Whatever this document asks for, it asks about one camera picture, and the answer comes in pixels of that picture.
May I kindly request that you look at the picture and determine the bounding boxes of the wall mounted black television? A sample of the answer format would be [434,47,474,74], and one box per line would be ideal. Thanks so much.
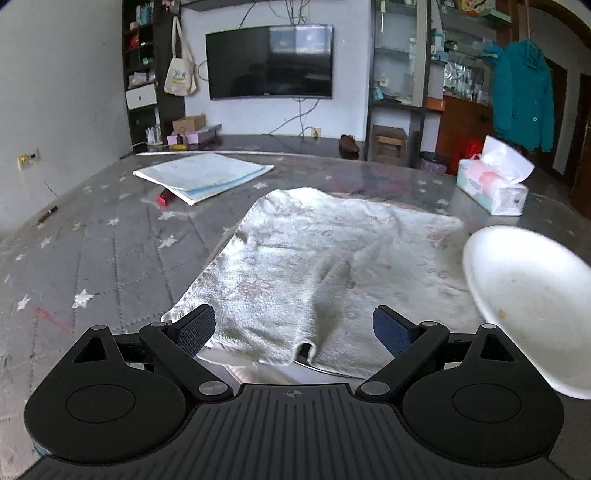
[205,24,334,100]

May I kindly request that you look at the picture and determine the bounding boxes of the small wooden stool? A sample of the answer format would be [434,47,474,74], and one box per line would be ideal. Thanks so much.
[370,125,408,167]

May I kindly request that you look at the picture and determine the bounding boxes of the dark waste basket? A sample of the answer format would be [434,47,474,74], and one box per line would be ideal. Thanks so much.
[419,151,449,174]

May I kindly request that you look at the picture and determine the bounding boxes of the white tissue box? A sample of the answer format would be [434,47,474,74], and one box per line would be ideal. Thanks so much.
[457,135,535,216]

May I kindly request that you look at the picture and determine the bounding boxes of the red plastic stool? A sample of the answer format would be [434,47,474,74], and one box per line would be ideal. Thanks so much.
[447,136,484,176]

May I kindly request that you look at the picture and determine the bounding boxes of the canvas tote bag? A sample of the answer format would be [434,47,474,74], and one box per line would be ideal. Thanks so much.
[164,17,197,97]

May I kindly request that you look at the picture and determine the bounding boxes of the papers on table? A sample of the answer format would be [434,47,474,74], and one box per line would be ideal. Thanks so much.
[133,153,274,206]

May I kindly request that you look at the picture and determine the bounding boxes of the small red object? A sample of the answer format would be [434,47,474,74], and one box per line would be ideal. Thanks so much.
[156,189,176,207]

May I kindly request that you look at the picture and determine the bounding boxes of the large white bowl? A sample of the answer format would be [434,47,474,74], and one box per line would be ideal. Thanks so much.
[463,225,590,400]

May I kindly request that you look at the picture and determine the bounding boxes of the white patterned towel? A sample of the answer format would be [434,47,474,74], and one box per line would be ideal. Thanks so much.
[164,188,481,382]

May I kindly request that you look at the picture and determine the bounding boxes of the pink flat box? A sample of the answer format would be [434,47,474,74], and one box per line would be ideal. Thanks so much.
[166,124,221,147]

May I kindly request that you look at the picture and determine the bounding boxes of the teal hanging jacket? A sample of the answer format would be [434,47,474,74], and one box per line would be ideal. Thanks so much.
[492,39,555,152]

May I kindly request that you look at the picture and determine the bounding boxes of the cardboard box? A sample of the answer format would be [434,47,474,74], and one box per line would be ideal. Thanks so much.
[172,114,206,134]

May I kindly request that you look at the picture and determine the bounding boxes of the dark shelf unit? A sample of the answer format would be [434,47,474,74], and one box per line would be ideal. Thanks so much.
[121,0,185,153]

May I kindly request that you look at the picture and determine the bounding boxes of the glass display cabinet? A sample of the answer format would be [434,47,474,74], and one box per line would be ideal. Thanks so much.
[365,1,441,166]

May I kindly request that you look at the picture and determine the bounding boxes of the wooden counter cabinet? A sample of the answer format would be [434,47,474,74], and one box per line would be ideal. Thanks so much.
[436,95,494,159]

